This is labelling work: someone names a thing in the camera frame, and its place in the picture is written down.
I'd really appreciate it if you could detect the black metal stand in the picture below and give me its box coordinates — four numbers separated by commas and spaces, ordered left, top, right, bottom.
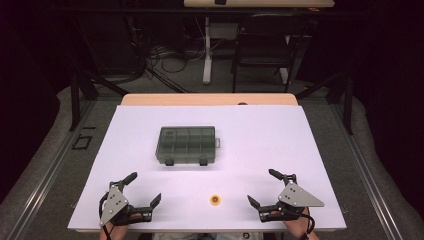
294, 71, 354, 136
68, 64, 129, 132

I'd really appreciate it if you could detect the person's right hand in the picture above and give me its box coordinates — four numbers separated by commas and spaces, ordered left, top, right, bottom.
271, 208, 319, 240

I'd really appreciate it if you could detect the person's clothing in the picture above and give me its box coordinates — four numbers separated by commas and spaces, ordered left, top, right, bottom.
153, 232, 264, 240

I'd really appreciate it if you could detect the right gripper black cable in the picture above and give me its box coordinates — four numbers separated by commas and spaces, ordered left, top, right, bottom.
298, 206, 317, 240

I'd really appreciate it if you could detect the bundle of floor cables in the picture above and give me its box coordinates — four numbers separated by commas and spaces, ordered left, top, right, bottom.
143, 41, 208, 94

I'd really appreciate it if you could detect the aluminium floor rail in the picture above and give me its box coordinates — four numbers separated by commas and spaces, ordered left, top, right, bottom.
329, 103, 404, 240
6, 99, 98, 240

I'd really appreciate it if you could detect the black chair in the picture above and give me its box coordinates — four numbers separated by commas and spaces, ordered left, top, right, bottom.
231, 13, 313, 94

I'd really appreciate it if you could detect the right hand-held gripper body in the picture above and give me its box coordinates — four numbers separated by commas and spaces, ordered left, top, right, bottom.
259, 173, 325, 223

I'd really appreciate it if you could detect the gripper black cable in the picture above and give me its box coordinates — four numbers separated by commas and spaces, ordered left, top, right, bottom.
97, 192, 113, 240
298, 206, 317, 240

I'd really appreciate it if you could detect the person's left hand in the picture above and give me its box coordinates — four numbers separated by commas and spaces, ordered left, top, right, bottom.
99, 213, 143, 240

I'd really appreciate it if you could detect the white table cover board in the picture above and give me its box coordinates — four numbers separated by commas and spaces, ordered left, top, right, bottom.
67, 104, 348, 232

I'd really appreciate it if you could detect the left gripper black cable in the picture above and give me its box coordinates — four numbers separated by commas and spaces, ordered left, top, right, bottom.
97, 192, 113, 240

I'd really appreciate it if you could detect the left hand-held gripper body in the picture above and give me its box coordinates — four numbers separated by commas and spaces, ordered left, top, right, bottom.
98, 181, 154, 228

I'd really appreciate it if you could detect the grey transparent plastic organizer box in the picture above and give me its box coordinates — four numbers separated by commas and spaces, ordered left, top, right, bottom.
154, 125, 222, 167

